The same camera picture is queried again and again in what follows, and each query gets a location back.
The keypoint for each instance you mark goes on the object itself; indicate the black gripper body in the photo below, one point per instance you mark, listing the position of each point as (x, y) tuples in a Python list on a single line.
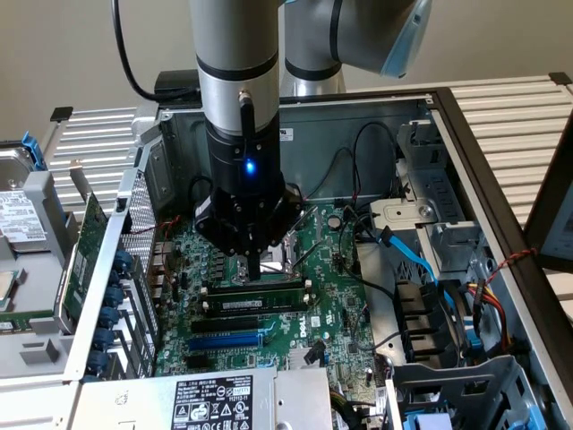
[(242, 179)]

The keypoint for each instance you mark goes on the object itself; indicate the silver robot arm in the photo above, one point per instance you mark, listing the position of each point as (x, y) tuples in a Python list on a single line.
[(237, 45)]

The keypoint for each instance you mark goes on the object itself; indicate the RAM slot white clips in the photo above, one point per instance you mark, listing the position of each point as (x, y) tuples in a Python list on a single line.
[(204, 306), (308, 283)]

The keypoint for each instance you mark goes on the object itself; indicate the RAM slot black clips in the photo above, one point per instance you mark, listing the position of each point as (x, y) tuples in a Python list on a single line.
[(268, 312)]

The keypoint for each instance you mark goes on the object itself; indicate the coin cell battery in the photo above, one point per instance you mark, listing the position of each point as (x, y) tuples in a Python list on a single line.
[(334, 221)]

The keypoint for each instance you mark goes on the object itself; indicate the socket locking lever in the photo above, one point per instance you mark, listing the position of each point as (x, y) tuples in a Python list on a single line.
[(309, 257)]

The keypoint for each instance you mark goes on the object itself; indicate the CPU socket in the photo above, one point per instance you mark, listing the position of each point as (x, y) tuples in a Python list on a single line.
[(277, 269)]

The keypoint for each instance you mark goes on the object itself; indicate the open black PC case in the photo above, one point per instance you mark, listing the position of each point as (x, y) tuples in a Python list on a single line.
[(322, 157)]

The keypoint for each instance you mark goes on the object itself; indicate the dark blue slot clip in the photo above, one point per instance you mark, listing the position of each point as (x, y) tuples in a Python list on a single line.
[(122, 260), (114, 295), (96, 361), (108, 316), (104, 337)]

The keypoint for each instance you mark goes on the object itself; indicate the long black expansion slot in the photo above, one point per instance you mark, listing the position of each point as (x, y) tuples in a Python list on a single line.
[(224, 325)]

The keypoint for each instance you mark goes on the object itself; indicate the green Dell motherboard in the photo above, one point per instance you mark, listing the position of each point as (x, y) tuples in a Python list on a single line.
[(331, 309)]

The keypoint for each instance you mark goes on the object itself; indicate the blue expansion slot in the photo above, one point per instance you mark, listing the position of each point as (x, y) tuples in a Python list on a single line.
[(224, 343)]

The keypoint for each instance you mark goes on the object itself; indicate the green graphics card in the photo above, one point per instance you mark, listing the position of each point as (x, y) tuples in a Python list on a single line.
[(82, 264)]

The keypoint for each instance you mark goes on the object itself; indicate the black motherboard plug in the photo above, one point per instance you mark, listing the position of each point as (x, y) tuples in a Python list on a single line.
[(313, 351)]

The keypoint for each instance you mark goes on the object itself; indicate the short black expansion slot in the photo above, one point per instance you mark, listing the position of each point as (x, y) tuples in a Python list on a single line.
[(197, 363)]

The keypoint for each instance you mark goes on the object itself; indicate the metal disk bay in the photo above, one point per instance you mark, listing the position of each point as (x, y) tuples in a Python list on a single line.
[(430, 179)]

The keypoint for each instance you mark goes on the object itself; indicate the silver chipset heatsink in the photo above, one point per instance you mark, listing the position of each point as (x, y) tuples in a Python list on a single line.
[(297, 358)]

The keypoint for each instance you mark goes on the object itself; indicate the grey parts rack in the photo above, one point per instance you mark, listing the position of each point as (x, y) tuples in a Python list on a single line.
[(40, 273)]

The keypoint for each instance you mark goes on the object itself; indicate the black table end cap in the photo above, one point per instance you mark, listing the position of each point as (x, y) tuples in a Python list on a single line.
[(61, 114), (560, 78)]

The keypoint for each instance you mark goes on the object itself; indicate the silver power supply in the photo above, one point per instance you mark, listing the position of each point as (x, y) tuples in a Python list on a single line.
[(143, 403)]

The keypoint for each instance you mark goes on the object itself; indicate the silver hard disk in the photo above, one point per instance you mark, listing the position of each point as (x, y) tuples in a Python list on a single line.
[(18, 210)]

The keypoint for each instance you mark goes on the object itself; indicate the silver CPU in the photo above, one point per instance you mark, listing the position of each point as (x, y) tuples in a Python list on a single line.
[(9, 291)]

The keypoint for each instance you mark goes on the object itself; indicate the grey metal drive cage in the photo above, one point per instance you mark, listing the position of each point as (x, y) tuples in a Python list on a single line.
[(461, 385)]

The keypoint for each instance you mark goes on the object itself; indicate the black framed monitor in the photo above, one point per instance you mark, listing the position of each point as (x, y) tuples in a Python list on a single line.
[(544, 215)]

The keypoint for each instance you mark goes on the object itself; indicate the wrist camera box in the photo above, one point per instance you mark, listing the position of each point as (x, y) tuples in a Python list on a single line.
[(177, 87)]

